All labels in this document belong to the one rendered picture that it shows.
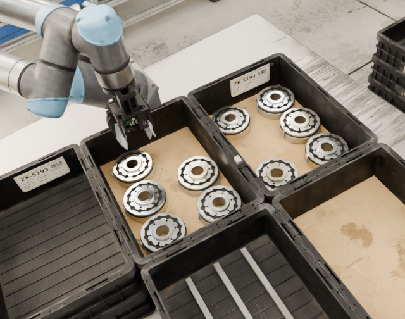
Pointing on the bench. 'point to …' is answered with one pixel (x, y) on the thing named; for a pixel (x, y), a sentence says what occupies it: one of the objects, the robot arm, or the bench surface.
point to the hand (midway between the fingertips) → (136, 138)
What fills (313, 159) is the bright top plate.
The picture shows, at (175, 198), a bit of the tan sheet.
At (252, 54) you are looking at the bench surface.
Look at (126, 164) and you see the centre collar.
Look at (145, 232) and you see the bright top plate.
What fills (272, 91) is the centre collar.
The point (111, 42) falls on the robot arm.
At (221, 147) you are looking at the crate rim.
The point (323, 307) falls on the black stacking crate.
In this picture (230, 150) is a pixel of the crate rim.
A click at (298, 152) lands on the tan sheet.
